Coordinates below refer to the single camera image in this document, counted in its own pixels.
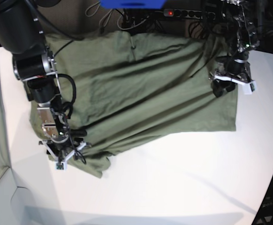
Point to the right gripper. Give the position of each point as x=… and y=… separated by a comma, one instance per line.
x=63, y=152

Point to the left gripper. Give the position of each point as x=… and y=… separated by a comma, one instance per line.
x=227, y=73

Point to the green t-shirt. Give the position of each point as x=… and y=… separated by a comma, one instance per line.
x=132, y=90

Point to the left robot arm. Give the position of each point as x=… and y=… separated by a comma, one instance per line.
x=242, y=37

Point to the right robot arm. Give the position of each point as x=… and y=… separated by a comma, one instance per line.
x=34, y=65

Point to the black power strip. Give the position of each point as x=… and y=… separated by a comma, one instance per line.
x=183, y=13

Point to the blue plastic bin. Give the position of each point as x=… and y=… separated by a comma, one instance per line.
x=134, y=4

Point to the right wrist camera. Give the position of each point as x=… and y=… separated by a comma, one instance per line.
x=61, y=166

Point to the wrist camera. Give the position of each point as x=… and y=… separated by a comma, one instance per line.
x=61, y=166
x=249, y=88

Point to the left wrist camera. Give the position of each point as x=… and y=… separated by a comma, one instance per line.
x=249, y=88

